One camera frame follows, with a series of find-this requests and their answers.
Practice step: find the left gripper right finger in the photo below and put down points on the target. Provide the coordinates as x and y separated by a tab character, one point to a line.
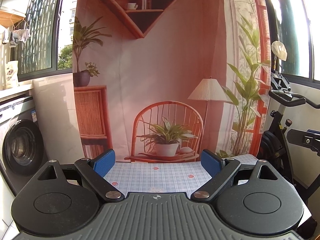
225	173

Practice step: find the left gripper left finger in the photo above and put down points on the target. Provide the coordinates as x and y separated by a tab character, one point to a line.
80	182

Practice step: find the black exercise bike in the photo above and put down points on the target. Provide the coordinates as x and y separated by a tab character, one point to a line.
274	144

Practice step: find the plaid tablecloth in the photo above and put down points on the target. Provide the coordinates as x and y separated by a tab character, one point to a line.
157	177

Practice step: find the washing machine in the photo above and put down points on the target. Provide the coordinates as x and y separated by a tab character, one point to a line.
22	146

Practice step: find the printed backdrop cloth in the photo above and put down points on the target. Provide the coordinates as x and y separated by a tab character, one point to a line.
162	80

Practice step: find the white detergent bag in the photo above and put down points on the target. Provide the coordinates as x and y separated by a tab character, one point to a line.
11	74

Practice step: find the hanging clothes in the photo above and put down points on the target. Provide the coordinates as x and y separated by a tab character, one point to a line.
12	38

